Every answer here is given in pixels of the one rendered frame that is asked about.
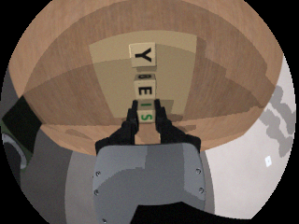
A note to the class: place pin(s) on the beige flat mat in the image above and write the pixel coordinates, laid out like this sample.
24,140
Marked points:
173,71

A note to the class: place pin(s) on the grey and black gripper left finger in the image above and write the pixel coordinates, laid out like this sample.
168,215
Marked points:
125,135

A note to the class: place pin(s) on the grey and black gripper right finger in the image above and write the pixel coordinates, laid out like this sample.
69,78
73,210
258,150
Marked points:
168,132

